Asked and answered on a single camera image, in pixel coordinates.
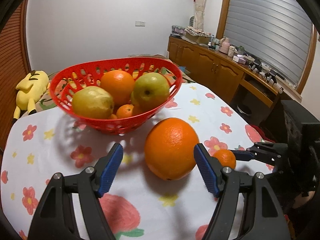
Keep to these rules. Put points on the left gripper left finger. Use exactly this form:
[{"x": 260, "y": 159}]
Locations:
[{"x": 54, "y": 217}]

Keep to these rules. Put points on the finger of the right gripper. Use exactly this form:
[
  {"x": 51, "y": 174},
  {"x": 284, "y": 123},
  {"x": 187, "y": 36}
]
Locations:
[{"x": 265, "y": 152}]

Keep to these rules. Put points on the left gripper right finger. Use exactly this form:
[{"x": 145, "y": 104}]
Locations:
[{"x": 262, "y": 217}]

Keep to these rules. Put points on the medium mandarin orange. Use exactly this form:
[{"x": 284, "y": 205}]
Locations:
[{"x": 226, "y": 158}]

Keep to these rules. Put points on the large back orange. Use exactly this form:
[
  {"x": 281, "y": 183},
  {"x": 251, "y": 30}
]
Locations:
[{"x": 169, "y": 149}]

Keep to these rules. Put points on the large orange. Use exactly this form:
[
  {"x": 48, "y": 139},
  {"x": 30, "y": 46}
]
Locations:
[
  {"x": 119, "y": 84},
  {"x": 169, "y": 149}
]

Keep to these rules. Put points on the yellow-green oval guava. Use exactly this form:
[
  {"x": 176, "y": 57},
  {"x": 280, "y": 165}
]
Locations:
[{"x": 150, "y": 91}]

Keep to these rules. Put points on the large front orange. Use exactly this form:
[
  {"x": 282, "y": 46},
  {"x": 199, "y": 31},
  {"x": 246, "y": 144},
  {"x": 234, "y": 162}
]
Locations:
[{"x": 119, "y": 84}]

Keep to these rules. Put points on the person's right hand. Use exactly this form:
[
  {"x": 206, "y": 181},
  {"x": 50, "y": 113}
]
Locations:
[{"x": 300, "y": 200}]

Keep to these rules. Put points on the wooden sideboard cabinet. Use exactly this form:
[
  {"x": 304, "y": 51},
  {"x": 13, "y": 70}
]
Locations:
[{"x": 229, "y": 80}]

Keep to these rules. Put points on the pink kettle jug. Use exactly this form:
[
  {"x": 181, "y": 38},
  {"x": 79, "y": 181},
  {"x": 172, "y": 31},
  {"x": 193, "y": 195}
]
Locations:
[{"x": 224, "y": 45}]

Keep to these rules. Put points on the yellow plush toy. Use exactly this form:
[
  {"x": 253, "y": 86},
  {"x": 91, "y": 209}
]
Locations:
[{"x": 30, "y": 90}]

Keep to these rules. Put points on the grey window blind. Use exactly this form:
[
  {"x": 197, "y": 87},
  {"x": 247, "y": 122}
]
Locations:
[{"x": 276, "y": 31}]

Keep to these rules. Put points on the cardboard box with cloth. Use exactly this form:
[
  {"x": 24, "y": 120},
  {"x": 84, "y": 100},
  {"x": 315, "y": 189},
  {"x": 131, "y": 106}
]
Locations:
[{"x": 197, "y": 36}]

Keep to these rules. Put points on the brown louvered wardrobe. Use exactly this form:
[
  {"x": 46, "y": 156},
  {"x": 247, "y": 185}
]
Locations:
[{"x": 14, "y": 66}]

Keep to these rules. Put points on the beige curtain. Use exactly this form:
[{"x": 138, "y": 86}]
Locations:
[{"x": 199, "y": 13}]

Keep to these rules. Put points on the wall outlet strip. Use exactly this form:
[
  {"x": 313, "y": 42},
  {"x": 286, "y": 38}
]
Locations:
[{"x": 139, "y": 55}]

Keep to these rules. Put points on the white wall switch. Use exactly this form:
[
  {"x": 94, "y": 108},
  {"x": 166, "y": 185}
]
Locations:
[{"x": 140, "y": 24}]

